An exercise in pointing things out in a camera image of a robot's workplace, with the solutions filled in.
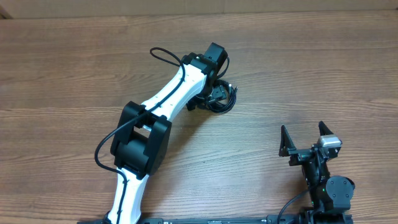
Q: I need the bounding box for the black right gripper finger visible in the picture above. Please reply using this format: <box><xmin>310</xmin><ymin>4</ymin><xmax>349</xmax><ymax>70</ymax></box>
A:
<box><xmin>279</xmin><ymin>125</ymin><xmax>295</xmax><ymax>157</ymax></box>
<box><xmin>318</xmin><ymin>121</ymin><xmax>333</xmax><ymax>136</ymax></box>

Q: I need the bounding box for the black cable bundle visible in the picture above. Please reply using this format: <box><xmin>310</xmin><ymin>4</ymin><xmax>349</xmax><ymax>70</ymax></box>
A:
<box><xmin>205</xmin><ymin>79</ymin><xmax>239</xmax><ymax>114</ymax></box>

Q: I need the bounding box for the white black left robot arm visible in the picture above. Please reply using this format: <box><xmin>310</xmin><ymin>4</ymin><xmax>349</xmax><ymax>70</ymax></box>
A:
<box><xmin>103</xmin><ymin>43</ymin><xmax>229</xmax><ymax>223</ymax></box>

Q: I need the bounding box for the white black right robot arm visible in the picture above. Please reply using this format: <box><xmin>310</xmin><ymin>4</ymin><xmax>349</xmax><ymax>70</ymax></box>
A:
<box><xmin>279</xmin><ymin>121</ymin><xmax>355</xmax><ymax>214</ymax></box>

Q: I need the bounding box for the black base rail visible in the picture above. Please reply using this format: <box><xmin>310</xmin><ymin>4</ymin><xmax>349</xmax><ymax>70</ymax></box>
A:
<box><xmin>77</xmin><ymin>213</ymin><xmax>354</xmax><ymax>224</ymax></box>

